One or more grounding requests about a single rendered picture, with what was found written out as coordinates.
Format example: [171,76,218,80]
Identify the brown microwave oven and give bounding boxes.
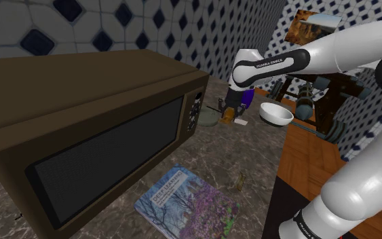
[0,49,210,239]

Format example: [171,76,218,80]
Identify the white bowl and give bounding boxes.
[259,101,294,128]

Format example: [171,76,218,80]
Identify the dark wooden furniture with cushions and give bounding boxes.
[265,73,374,145]

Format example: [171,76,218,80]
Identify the blue bottle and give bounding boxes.
[241,88,256,110]

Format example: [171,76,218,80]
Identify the book with purple tree cover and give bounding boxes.
[133,163,241,239]

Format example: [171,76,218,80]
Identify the small brown flat piece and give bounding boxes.
[236,173,246,192]

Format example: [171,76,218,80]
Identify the grey round plate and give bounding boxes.
[196,106,220,128]

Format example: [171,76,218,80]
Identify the wall picture of orange rocks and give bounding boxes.
[284,8,343,45]

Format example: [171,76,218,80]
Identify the orange brown box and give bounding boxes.
[218,107,236,125]

